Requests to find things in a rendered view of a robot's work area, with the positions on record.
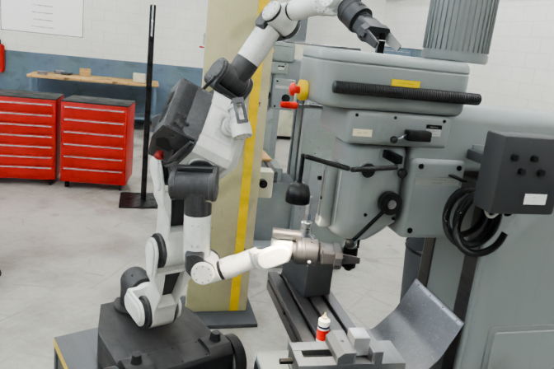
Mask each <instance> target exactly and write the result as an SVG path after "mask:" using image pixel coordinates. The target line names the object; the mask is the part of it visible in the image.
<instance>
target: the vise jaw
mask: <svg viewBox="0 0 554 369"><path fill-rule="evenodd" d="M325 342H326V345H327V347H328V348H329V350H330V352H331V355H332V356H333V358H334V360H335V362H336V365H344V364H353V363H355V361H356V356H357V352H356V351H355V349H354V347H353V345H352V343H351V342H350V340H349V338H348V337H347V335H346V333H345V331H344V330H332V331H331V332H329V333H328V334H326V337H325Z"/></svg>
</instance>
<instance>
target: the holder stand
mask: <svg viewBox="0 0 554 369"><path fill-rule="evenodd" d="M305 238H313V239H317V238H316V237H315V235H313V234H312V233H311V236H310V237H305ZM332 272H333V266H329V265H321V263H319V262H318V261H317V264H316V266H311V265H308V266H307V265H305V264H296V263H294V261H293V260H292V259H291V260H290V261H289V262H288V263H285V264H283V268H282V274H283V275H284V276H285V277H286V278H287V279H288V280H289V281H290V282H291V284H292V285H293V286H294V287H295V288H296V289H297V290H298V291H299V292H300V293H301V295H302V296H303V297H314V296H321V295H328V294H330V289H331V278H332Z"/></svg>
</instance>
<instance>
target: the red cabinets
mask: <svg viewBox="0 0 554 369"><path fill-rule="evenodd" d="M135 102H136V100H120V99H111V98H102V97H93V96H76V95H73V96H70V97H67V98H65V99H64V94H60V93H50V92H39V91H19V90H8V89H0V177H1V178H20V179H39V180H49V185H52V184H53V180H55V179H56V178H57V176H59V173H60V181H65V183H64V186H65V187H68V186H69V181H70V182H81V183H93V184H104V185H118V186H119V190H122V185H126V183H127V181H128V180H129V178H130V176H131V175H132V170H133V152H134V116H135Z"/></svg>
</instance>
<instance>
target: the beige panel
mask: <svg viewBox="0 0 554 369"><path fill-rule="evenodd" d="M273 1H277V2H278V1H279V0H208V10H207V21H206V32H205V43H204V65H203V76H202V87H203V86H204V85H205V84H206V83H205V81H204V75H205V73H206V72H207V71H208V70H209V68H210V67H211V65H212V64H213V63H214V62H215V61H216V60H217V59H219V58H225V59H226V60H227V61H228V62H229V63H231V62H232V61H233V60H234V58H235V57H236V55H237V53H238V52H239V50H240V49H241V47H242V46H243V45H244V44H245V42H246V40H247V39H248V37H249V36H250V34H251V33H252V31H253V30H254V29H255V28H256V24H255V20H256V18H257V17H258V16H259V15H260V13H261V12H262V10H263V9H264V8H265V7H266V5H267V4H269V3H270V2H273ZM273 48H274V46H273V47H272V48H271V50H270V52H269V53H268V54H267V55H266V56H265V58H264V60H263V61H262V63H261V65H260V66H259V67H258V69H257V70H256V71H255V73H254V74H253V76H252V77H251V79H252V80H253V88H252V90H251V93H250V94H249V96H248V97H247V98H246V99H245V101H244V102H245V104H246V111H247V114H248V120H249V121H250V124H251V131H252V136H251V137H250V138H247V139H245V142H244V145H243V148H242V153H241V155H240V159H239V162H238V164H237V166H236V168H235V169H234V170H232V171H231V172H229V173H228V174H227V175H225V176H224V177H223V178H222V179H220V180H219V181H218V197H217V200H216V201H215V202H211V201H206V202H210V203H212V217H211V221H212V222H211V243H210V246H211V247H210V249H212V250H215V251H216V252H218V254H219V257H220V259H222V258H224V257H227V256H229V255H236V254H239V253H241V252H243V251H246V250H249V249H252V246H253V237H254V230H255V221H256V206H257V198H258V190H259V182H260V173H261V158H262V151H263V142H264V135H265V119H266V111H267V103H268V95H269V87H270V72H271V64H272V56H273ZM202 87H201V88H202ZM249 277H250V270H249V271H246V272H244V273H241V274H239V275H238V276H236V277H234V278H230V279H228V280H227V279H224V280H221V281H218V282H216V283H209V284H207V285H200V284H198V283H196V282H195V281H194V280H193V279H192V278H190V281H189V282H188V283H187V288H186V296H181V297H180V299H181V304H182V305H183V306H186V307H188V308H189V309H191V310H192V311H193V312H194V313H195V314H196V315H197V316H198V317H199V318H200V319H201V320H202V321H203V322H204V323H205V325H206V326H207V327H208V328H209V329H231V328H253V327H257V325H258V323H257V321H256V317H255V315H254V312H253V310H252V308H251V304H250V302H249V299H248V297H247V293H248V285H249Z"/></svg>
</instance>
